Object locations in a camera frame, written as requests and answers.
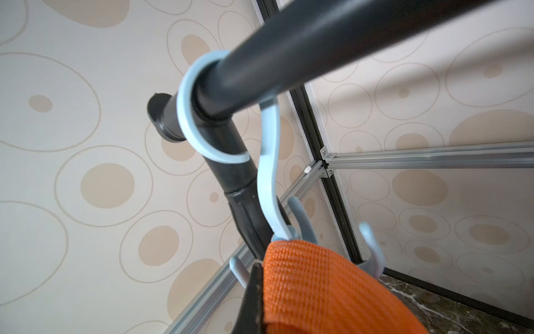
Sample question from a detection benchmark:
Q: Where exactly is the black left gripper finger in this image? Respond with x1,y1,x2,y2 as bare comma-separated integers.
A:
232,262,266,334

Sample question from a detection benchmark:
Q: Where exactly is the dark grey clothes rack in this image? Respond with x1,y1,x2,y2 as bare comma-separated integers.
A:
147,1,493,260

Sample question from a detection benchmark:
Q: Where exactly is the black corner frame post left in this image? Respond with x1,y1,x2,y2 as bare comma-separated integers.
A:
254,0,364,264

